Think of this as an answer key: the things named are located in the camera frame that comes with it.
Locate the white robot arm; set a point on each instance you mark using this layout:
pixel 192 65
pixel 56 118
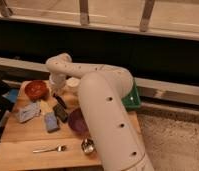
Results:
pixel 100 92

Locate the blue sponge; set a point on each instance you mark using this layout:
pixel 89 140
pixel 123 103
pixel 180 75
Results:
pixel 51 122

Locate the yellow sponge piece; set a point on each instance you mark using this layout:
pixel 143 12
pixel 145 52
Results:
pixel 44 107

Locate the black brush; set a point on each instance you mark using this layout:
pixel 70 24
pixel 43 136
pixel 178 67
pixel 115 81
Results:
pixel 60 100

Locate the dark rectangular block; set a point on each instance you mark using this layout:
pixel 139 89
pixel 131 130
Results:
pixel 60 112

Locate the blue object beside table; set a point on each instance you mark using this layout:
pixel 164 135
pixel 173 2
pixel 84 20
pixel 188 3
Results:
pixel 12 95

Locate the green plastic tray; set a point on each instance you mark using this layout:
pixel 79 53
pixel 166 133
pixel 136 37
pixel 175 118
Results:
pixel 132 100

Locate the small metal cup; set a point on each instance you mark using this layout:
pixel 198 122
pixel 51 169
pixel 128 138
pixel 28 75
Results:
pixel 87 146

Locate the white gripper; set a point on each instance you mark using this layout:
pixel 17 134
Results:
pixel 57 81

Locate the red-orange bowl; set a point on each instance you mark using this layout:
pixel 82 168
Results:
pixel 36 89

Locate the grey crumpled cloth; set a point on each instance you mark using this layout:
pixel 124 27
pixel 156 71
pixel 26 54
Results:
pixel 28 112

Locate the purple bowl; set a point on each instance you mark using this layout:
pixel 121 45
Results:
pixel 76 122

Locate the white cylindrical cup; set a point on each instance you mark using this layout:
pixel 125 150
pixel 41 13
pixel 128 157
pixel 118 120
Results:
pixel 73 84

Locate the metal spoon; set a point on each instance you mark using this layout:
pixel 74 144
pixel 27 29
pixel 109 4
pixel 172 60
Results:
pixel 57 149

